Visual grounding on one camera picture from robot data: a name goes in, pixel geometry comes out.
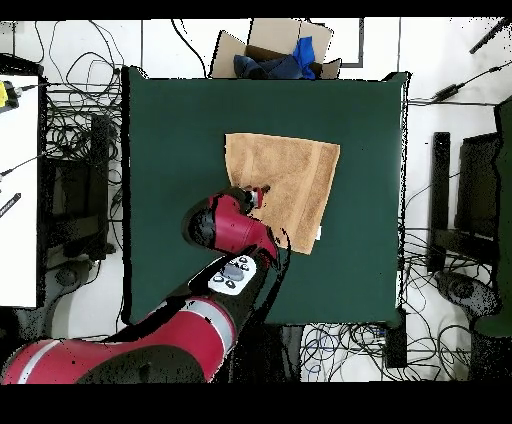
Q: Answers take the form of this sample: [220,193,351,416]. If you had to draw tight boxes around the tan terry towel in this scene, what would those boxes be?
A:
[224,132,342,256]

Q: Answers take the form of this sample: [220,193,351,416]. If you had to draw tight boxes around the bright blue cloth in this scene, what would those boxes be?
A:
[292,35,317,80]

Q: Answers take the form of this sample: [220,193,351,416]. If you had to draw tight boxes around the yellow black device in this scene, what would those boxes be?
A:
[0,79,20,111]

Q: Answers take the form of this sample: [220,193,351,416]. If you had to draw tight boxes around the white desk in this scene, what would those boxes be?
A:
[0,73,40,309]

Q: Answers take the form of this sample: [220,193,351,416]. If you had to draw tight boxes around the navy blue garment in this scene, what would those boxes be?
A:
[232,53,305,80]

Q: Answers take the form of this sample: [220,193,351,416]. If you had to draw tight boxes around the black tripod leg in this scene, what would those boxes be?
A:
[468,16,512,56]

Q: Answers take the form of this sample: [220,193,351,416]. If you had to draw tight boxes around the black flat bar tool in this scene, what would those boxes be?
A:
[0,192,22,219]

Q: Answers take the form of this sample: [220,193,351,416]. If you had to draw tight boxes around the green cloth covered table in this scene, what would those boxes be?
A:
[473,94,512,339]

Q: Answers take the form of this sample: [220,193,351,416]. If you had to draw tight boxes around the black chair base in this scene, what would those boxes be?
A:
[433,270,504,323]

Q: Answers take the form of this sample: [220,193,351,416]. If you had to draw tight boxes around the black power adapter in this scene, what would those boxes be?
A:
[430,82,467,103]

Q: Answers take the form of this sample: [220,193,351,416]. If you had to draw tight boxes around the black floor box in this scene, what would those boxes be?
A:
[384,315,408,370]

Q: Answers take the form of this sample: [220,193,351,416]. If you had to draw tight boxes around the dark green tablecloth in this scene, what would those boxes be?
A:
[120,65,411,326]

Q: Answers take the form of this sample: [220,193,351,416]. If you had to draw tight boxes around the brown cardboard box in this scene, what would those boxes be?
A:
[209,17,343,80]

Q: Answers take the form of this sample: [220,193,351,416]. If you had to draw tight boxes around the grey chair base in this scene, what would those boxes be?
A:
[39,257,103,321]

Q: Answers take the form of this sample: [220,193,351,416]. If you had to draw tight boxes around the black cable tangle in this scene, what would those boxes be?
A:
[301,321,474,382]
[400,227,494,290]
[33,19,126,163]

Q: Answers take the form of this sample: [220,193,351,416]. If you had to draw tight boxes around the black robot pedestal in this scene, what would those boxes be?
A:
[223,324,306,383]

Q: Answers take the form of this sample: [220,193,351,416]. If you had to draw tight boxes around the black equipment frame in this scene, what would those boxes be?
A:
[39,113,117,263]

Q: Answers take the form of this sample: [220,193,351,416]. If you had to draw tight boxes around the black upright bar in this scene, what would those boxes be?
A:
[426,131,452,274]

